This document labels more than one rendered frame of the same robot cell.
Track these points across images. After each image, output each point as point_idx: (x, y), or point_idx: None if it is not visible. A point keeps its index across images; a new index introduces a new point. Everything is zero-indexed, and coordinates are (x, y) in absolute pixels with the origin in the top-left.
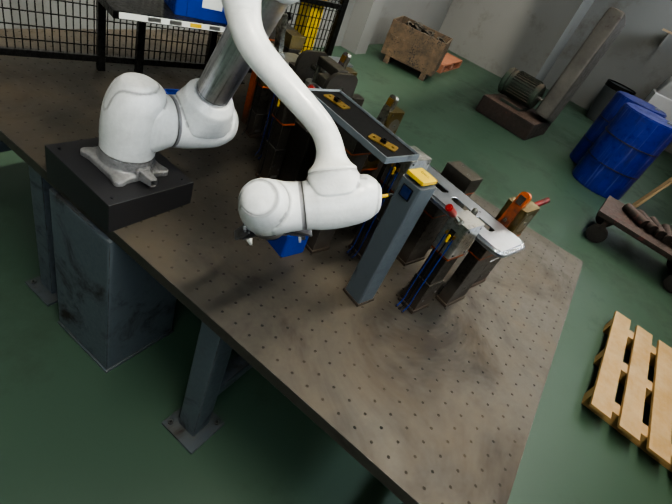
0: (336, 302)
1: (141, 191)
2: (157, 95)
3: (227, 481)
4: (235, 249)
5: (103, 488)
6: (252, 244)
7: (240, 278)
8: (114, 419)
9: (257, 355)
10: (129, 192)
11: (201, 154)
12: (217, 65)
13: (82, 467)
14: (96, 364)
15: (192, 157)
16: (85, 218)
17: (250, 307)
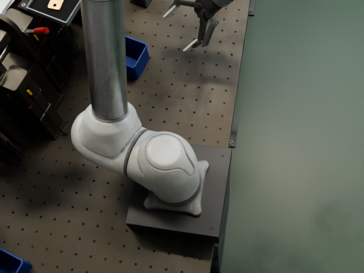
0: (162, 6)
1: (195, 150)
2: (161, 132)
3: (238, 90)
4: (170, 85)
5: (288, 145)
6: (154, 80)
7: (195, 64)
8: (252, 173)
9: (245, 19)
10: (205, 153)
11: (67, 196)
12: (126, 76)
13: (287, 164)
14: (228, 217)
15: (80, 197)
16: None
17: (214, 44)
